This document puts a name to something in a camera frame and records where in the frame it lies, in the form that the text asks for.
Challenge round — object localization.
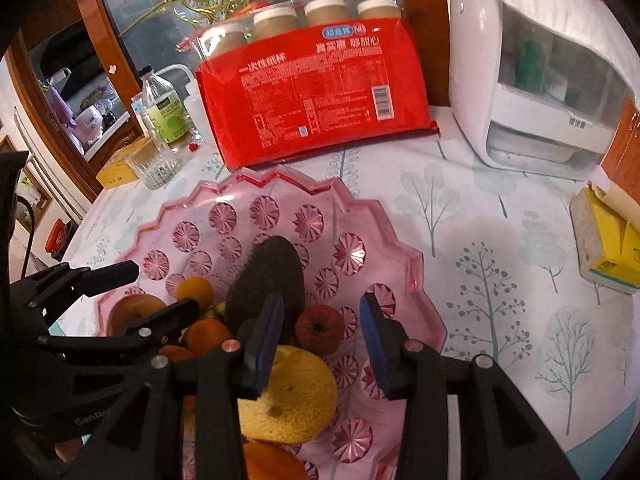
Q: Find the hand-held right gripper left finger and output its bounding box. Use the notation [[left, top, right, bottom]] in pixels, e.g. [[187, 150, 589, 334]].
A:
[[62, 292, 286, 480]]

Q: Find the yellow pear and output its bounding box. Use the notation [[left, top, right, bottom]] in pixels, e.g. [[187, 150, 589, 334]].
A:
[[237, 344, 339, 445]]

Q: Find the flat yellow box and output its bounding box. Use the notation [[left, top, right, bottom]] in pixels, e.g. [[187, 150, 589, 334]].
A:
[[95, 137, 151, 190]]

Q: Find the person's left hand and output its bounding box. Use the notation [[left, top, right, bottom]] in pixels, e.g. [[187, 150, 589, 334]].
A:
[[54, 437, 85, 462]]

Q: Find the red paper cup packet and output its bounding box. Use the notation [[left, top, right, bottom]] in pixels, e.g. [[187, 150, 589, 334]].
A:
[[176, 0, 441, 171]]

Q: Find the white cloth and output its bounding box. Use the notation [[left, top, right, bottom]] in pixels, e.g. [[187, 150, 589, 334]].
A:
[[495, 0, 638, 81]]

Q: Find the yellow tissue box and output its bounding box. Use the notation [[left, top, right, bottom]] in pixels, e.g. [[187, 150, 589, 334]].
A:
[[570, 182, 640, 295]]

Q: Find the red apple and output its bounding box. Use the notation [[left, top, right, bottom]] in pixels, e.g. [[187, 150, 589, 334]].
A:
[[107, 294, 167, 336]]

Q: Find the red container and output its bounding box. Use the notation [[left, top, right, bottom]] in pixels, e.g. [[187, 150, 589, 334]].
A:
[[44, 217, 71, 256]]

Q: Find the white plastic bottle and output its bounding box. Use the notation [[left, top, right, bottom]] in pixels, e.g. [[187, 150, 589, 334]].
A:
[[182, 79, 207, 143]]

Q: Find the large orange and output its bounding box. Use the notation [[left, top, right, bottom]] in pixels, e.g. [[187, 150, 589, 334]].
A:
[[241, 440, 311, 480]]

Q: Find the clear drinking glass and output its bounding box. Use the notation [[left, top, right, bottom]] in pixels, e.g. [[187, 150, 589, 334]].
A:
[[125, 142, 180, 191]]

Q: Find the teal striped table mat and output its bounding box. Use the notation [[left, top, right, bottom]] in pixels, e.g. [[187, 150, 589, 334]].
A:
[[565, 395, 640, 480]]

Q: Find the red lychee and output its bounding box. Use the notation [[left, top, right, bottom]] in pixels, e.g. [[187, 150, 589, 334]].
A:
[[295, 305, 346, 356]]

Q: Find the white countertop appliance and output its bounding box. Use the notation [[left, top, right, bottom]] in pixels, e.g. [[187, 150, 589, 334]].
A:
[[446, 0, 632, 181]]

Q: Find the pink glass fruit bowl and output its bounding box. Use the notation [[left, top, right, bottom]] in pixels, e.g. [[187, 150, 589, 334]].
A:
[[95, 167, 447, 480]]

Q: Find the tree print tablecloth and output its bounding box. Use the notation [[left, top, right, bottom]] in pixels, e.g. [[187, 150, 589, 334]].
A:
[[60, 105, 640, 480]]

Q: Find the dark avocado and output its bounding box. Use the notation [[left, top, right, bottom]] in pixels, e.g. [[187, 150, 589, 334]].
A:
[[225, 236, 307, 333]]

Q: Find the small white carton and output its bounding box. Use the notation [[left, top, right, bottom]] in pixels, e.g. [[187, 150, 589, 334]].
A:
[[131, 94, 150, 133]]

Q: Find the small tangerine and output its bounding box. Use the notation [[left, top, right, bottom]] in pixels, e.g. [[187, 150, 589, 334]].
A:
[[176, 276, 216, 311]]

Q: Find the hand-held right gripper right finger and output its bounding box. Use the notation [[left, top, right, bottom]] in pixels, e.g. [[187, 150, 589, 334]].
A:
[[359, 292, 581, 480]]

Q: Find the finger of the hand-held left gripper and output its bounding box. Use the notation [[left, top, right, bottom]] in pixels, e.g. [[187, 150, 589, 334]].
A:
[[37, 297, 201, 361], [10, 260, 141, 321]]

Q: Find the green label glass bottle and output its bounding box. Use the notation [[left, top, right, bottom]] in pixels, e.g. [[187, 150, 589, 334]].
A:
[[139, 65, 193, 153]]

